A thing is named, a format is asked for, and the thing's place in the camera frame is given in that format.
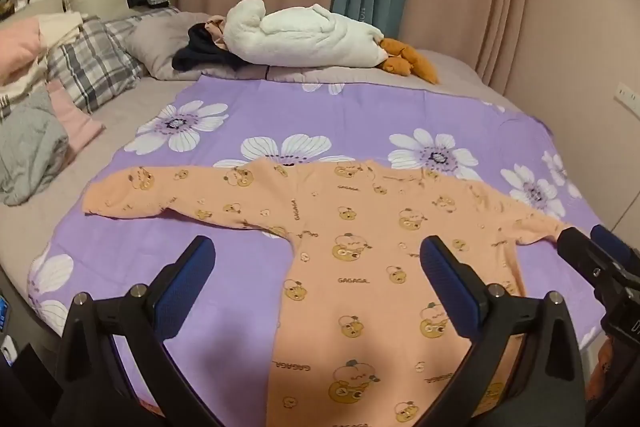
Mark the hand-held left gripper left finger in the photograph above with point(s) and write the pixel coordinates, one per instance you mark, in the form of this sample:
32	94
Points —
184	289

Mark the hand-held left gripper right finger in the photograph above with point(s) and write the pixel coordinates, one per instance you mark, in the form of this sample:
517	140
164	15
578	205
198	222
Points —
450	289

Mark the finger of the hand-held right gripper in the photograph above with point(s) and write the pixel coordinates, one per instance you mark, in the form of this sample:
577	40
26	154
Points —
585	252
617	249

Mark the orange printed baby romper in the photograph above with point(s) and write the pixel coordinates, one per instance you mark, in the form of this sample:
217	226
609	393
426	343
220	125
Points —
360	227

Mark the bed with grey sheet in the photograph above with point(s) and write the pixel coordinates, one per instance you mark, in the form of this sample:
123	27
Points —
125	127

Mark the purple floral bed sheet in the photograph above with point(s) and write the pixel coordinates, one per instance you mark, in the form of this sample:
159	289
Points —
350	122

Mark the pink folded cloth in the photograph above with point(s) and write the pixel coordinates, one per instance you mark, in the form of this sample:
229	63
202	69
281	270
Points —
75	117

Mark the grey crumpled cloth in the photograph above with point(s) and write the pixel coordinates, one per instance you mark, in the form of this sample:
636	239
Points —
27	152

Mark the dark navy garment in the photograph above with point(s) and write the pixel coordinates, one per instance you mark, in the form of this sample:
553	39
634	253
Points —
200	52

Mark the plaid pillow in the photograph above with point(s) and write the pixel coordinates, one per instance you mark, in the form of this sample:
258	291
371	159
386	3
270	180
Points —
90	62

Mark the grey pillow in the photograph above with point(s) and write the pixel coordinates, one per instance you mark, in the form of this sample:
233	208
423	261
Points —
160	37

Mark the white fluffy blanket bundle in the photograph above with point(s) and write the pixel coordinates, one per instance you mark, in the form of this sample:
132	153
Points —
300	37

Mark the pink and cream blanket pile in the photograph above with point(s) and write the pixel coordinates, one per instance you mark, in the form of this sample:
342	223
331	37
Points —
20	49

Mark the white wall socket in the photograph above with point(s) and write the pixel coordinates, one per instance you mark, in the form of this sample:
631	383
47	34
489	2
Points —
629	93

